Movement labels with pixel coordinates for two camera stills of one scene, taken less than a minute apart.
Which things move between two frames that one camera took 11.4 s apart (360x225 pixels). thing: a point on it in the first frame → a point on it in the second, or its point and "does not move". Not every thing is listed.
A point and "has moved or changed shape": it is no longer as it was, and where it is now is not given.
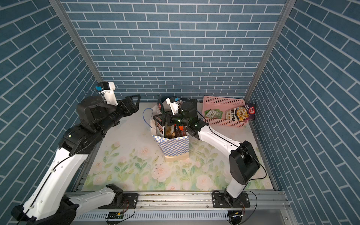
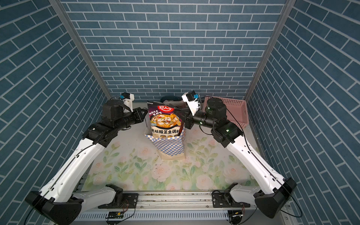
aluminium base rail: (203, 201) does not move
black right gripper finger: (167, 117) → (185, 115)
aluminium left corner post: (59, 9) does not move
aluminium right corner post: (286, 11) does not move
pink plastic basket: (223, 103) does not move
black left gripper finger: (128, 107) → (142, 112)
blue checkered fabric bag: (174, 149) has moved or changed shape
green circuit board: (115, 215) does not move
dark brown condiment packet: (242, 113) → (166, 119)
